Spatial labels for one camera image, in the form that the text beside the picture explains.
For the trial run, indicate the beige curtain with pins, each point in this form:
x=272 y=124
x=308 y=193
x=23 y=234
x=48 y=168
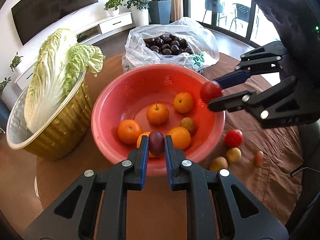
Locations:
x=175 y=0

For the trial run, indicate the black television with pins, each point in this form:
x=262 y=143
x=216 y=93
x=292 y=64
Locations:
x=50 y=7

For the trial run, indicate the brown longan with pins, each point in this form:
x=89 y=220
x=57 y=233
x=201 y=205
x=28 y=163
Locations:
x=218 y=163
x=233 y=155
x=188 y=125

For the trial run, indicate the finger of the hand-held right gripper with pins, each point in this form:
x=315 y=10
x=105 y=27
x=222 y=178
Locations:
x=232 y=78
x=225 y=103

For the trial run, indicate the red plastic basin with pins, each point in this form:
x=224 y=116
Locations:
x=150 y=85

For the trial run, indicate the pile of dark water chestnuts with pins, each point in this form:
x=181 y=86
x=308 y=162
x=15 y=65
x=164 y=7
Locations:
x=172 y=46

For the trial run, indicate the bushy plant in white pot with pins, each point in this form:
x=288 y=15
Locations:
x=139 y=12

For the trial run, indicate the red tomato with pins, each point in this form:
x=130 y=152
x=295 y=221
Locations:
x=210 y=92
x=233 y=138

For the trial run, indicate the large-leaf plant in grey pot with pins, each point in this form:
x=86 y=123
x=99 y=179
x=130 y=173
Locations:
x=160 y=11

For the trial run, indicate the napa cabbage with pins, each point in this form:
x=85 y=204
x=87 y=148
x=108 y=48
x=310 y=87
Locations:
x=55 y=75

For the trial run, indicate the dark purple plum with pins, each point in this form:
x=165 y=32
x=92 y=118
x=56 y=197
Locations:
x=156 y=142

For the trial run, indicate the orange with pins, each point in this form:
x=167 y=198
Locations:
x=130 y=131
x=183 y=102
x=144 y=133
x=178 y=138
x=157 y=113

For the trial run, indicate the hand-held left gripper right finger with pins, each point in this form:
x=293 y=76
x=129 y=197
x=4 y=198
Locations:
x=168 y=155

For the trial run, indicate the white television cabinet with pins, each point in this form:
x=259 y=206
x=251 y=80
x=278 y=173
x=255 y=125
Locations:
x=115 y=22

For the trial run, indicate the mesh-back outdoor chair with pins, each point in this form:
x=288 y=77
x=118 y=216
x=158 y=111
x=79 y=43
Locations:
x=240 y=12

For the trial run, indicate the gold foil tray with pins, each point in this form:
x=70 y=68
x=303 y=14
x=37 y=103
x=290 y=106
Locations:
x=62 y=130

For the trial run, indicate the solid-back outdoor chair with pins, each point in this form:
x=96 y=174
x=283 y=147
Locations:
x=211 y=0

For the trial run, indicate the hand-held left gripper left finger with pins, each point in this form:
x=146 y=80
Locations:
x=143 y=155

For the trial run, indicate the small orange-red fruit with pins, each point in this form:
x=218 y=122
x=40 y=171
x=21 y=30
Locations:
x=259 y=158

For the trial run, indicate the clear plastic bag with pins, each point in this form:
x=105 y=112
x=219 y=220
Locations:
x=135 y=55

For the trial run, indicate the plant in ribbed white pot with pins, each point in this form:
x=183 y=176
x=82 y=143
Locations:
x=5 y=83

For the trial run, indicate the small plant in white bowl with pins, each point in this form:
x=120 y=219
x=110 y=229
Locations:
x=113 y=5
x=16 y=63

